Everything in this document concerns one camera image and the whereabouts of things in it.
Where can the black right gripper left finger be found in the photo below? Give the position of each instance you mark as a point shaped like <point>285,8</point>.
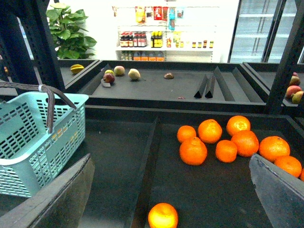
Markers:
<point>60,204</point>

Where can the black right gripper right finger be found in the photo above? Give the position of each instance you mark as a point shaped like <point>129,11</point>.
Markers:
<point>280,193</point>

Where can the light blue plastic basket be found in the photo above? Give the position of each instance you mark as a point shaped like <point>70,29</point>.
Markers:
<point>32,155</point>

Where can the brown basket handle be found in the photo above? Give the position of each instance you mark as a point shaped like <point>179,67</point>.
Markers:
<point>51,91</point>

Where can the large orange tangerine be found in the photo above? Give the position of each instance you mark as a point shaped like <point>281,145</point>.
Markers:
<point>193,151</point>

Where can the orange tangerine front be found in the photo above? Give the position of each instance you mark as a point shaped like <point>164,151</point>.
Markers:
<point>163,215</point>

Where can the white zip tie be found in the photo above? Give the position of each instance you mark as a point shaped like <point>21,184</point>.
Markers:
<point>41,88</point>

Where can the black display tray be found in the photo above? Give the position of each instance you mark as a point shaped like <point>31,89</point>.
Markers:
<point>213,83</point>

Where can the green potted plant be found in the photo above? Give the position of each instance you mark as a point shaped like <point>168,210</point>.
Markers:
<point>68,32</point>

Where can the white grocery shelf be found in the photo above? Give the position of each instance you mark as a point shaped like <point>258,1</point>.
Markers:
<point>166,32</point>

